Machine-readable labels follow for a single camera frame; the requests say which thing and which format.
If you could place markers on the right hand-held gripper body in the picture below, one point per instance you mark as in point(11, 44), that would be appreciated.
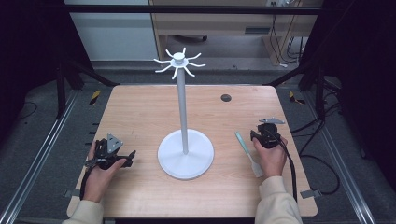
point(268, 137)

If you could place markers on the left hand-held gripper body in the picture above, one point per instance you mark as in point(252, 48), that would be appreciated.
point(107, 152)

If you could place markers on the white hook stand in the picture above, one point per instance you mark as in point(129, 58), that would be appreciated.
point(186, 155)

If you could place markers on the person's right hand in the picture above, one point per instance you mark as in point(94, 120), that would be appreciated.
point(272, 160)

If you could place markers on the person's left hand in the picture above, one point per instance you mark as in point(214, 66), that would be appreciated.
point(98, 183)

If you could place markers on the dark round table grommet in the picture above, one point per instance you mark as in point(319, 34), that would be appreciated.
point(226, 98)

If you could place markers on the yellow black floor marker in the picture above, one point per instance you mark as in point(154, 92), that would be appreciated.
point(95, 97)
point(294, 97)

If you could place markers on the light wooden desk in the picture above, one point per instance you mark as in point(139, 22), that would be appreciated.
point(218, 25)

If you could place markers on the white cabinet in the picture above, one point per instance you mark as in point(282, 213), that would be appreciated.
point(115, 34)

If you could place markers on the dark curtain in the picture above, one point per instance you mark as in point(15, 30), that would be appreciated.
point(29, 46)
point(361, 62)

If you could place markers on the grey table bracket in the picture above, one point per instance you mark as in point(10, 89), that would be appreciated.
point(71, 193)
point(310, 193)

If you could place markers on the metal floor rail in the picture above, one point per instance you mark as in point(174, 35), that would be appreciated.
point(339, 158)
point(37, 158)

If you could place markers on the black frame stand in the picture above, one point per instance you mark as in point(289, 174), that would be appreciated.
point(313, 77)
point(67, 77)

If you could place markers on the black horizontal frame bar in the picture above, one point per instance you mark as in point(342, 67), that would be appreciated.
point(186, 9)

